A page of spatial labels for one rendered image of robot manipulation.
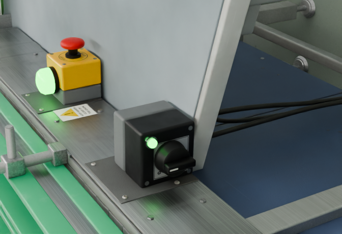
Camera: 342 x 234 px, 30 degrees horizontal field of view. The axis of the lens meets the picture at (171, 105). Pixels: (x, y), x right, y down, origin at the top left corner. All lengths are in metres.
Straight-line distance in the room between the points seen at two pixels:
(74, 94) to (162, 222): 0.36
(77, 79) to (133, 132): 0.27
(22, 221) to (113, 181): 0.17
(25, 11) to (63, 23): 0.22
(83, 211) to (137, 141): 0.11
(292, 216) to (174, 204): 0.15
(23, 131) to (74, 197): 0.21
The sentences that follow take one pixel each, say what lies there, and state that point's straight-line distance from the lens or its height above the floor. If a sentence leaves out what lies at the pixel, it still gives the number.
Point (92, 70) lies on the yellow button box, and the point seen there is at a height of 0.77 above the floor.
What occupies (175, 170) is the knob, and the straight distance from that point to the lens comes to 0.79.
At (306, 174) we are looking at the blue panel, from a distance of 0.93.
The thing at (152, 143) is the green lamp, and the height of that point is 0.82.
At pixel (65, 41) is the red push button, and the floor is 0.80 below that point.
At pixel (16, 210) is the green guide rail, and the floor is 0.95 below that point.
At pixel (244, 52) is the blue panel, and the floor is 0.37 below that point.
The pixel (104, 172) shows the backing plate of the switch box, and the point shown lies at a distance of 0.86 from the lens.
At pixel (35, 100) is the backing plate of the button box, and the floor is 0.86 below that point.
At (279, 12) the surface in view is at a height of 0.12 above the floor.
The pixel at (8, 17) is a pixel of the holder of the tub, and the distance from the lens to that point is 1.52.
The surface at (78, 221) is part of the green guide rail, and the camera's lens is 0.81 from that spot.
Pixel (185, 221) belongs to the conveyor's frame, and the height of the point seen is 0.82.
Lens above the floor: 1.17
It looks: 28 degrees down
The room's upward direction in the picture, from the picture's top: 103 degrees counter-clockwise
